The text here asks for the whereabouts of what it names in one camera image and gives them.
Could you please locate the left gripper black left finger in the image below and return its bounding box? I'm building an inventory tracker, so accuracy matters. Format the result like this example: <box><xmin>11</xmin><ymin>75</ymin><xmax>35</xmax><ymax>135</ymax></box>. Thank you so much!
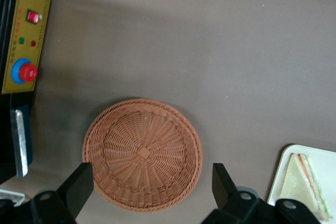
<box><xmin>0</xmin><ymin>162</ymin><xmax>95</xmax><ymax>224</ymax></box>

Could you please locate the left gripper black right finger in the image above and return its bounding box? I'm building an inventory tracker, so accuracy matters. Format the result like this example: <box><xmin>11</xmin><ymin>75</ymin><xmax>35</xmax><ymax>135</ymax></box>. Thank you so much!
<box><xmin>201</xmin><ymin>163</ymin><xmax>321</xmax><ymax>224</ymax></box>

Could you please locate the triangular sandwich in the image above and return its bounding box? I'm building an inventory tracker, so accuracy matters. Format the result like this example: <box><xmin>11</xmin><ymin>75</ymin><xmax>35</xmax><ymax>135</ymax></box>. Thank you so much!
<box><xmin>278</xmin><ymin>153</ymin><xmax>334</xmax><ymax>221</ymax></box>

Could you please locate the empty brown wicker basket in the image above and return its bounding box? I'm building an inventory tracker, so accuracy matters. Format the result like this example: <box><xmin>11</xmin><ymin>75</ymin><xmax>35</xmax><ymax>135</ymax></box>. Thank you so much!
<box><xmin>82</xmin><ymin>98</ymin><xmax>203</xmax><ymax>213</ymax></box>

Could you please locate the beige plastic tray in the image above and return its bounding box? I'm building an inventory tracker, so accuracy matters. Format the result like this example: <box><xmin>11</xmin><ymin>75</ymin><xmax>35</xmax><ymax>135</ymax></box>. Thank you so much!
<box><xmin>266</xmin><ymin>144</ymin><xmax>336</xmax><ymax>224</ymax></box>

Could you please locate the red emergency stop button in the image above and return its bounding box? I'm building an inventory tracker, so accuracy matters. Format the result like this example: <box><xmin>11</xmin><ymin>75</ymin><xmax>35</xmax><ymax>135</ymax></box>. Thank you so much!
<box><xmin>10</xmin><ymin>58</ymin><xmax>39</xmax><ymax>84</ymax></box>

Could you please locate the black machine with yellow panel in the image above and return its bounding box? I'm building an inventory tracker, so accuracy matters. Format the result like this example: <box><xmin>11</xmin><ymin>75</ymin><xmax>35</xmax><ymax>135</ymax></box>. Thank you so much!
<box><xmin>0</xmin><ymin>0</ymin><xmax>53</xmax><ymax>185</ymax></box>

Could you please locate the white wire shelf rack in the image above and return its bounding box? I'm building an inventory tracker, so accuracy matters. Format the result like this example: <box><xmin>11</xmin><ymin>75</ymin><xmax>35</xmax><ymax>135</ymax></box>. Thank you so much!
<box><xmin>0</xmin><ymin>188</ymin><xmax>26</xmax><ymax>207</ymax></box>

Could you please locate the red rocker switch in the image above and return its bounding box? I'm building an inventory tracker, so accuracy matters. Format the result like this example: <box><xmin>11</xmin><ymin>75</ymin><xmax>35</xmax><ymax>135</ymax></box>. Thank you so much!
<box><xmin>26</xmin><ymin>9</ymin><xmax>44</xmax><ymax>25</ymax></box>

